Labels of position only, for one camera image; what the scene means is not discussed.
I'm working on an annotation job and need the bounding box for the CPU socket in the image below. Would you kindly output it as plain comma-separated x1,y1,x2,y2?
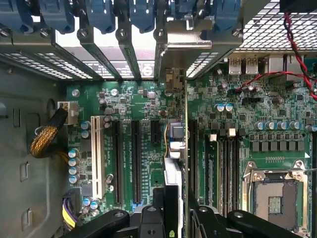
242,160,310,234

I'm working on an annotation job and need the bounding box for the silver USB port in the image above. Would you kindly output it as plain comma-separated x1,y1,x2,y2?
245,57,259,75
228,57,242,75

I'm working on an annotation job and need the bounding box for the long black expansion slot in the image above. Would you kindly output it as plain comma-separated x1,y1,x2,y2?
188,119,199,199
130,119,146,213
111,118,125,206

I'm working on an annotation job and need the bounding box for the red black twisted wire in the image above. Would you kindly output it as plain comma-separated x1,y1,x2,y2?
234,12,317,100

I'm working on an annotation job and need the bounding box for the purple yellow wire bundle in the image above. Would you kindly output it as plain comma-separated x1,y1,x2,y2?
61,197,78,230

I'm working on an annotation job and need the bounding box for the white power connector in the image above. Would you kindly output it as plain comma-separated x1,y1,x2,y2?
57,101,79,126

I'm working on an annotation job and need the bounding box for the green motherboard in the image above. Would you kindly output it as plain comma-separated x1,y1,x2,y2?
65,57,317,238

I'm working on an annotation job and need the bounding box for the short black expansion slot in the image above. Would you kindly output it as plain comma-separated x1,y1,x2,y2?
150,120,161,146

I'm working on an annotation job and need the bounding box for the yellow black braided cable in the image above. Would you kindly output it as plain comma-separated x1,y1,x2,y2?
29,108,69,159

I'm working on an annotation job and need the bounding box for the blue card retention latch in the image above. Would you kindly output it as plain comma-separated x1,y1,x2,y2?
39,0,75,35
0,0,34,34
212,0,243,33
85,0,116,35
128,0,156,34

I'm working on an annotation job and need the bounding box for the black RAM slot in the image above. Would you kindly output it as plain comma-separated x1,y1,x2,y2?
234,128,241,211
219,128,227,209
226,127,236,211

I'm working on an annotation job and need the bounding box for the white expansion slot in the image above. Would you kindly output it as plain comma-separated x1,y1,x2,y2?
90,115,106,199

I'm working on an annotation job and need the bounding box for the grey metal PC case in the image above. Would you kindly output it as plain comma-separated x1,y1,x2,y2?
0,0,317,238

